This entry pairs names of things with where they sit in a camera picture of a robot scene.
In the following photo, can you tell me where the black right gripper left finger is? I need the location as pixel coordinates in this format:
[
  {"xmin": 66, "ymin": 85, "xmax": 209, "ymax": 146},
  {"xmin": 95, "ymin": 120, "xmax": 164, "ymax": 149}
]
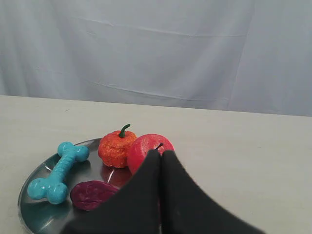
[{"xmin": 61, "ymin": 150, "xmax": 160, "ymax": 234}]

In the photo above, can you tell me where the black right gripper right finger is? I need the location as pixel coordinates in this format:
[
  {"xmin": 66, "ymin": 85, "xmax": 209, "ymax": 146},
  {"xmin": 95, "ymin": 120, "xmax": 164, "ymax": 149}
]
[{"xmin": 159, "ymin": 151, "xmax": 263, "ymax": 234}]

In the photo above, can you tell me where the turquoise toy bone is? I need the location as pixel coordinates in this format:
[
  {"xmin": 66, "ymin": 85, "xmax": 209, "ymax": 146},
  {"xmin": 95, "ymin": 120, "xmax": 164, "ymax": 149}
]
[{"xmin": 27, "ymin": 142, "xmax": 90, "ymax": 205}]

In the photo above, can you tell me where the purple sweet potato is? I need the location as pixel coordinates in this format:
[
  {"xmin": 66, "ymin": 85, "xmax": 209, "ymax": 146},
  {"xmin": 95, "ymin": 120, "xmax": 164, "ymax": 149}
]
[{"xmin": 70, "ymin": 180, "xmax": 119, "ymax": 211}]

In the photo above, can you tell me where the red apple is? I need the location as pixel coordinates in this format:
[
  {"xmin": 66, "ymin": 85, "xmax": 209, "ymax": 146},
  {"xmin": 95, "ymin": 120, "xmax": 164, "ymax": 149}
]
[{"xmin": 127, "ymin": 134, "xmax": 175, "ymax": 174}]

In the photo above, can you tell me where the small orange pumpkin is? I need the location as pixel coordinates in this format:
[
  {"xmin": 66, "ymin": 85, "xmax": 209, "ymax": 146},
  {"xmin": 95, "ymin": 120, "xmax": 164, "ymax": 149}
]
[{"xmin": 98, "ymin": 124, "xmax": 137, "ymax": 168}]

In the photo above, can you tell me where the round steel plate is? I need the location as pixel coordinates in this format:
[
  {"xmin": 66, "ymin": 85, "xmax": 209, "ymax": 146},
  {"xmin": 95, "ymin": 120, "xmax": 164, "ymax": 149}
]
[{"xmin": 18, "ymin": 138, "xmax": 132, "ymax": 234}]

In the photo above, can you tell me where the white backdrop cloth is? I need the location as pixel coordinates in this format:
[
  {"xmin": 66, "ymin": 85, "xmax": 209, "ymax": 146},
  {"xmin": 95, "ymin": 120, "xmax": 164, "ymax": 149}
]
[{"xmin": 0, "ymin": 0, "xmax": 312, "ymax": 116}]

